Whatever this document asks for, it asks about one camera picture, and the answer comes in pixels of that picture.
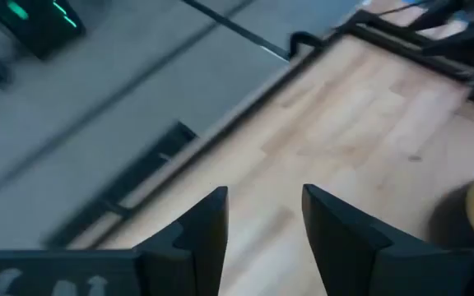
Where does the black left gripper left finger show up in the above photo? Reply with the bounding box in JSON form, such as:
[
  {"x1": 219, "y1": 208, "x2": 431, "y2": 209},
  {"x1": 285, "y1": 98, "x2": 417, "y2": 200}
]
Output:
[{"x1": 132, "y1": 186, "x2": 230, "y2": 296}]

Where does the black mug yellow inside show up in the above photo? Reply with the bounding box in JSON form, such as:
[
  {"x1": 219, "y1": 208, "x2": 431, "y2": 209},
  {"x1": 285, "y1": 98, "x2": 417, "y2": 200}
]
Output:
[{"x1": 425, "y1": 174, "x2": 474, "y2": 250}]

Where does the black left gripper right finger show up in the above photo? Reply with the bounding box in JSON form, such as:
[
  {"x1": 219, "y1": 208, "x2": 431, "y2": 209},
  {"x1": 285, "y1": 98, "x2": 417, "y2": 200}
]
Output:
[{"x1": 301, "y1": 183, "x2": 474, "y2": 296}]

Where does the black metal table frame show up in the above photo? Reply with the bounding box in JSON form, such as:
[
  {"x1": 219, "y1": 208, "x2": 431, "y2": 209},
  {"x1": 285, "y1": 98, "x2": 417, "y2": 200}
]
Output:
[{"x1": 43, "y1": 7, "x2": 474, "y2": 250}]

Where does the black computer tower with lights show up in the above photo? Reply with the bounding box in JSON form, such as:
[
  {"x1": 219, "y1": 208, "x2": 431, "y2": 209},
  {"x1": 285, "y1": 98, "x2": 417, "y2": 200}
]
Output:
[{"x1": 0, "y1": 0, "x2": 86, "y2": 61}]

